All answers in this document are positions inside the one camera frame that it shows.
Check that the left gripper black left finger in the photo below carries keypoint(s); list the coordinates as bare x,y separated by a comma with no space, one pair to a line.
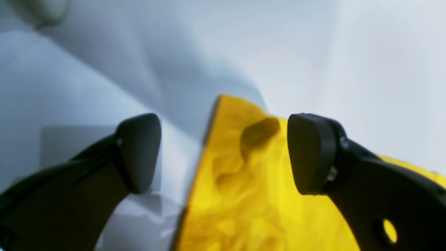
66,207

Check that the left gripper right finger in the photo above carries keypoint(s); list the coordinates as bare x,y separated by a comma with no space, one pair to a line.
387,207

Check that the orange T-shirt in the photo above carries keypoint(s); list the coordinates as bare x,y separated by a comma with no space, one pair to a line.
244,197

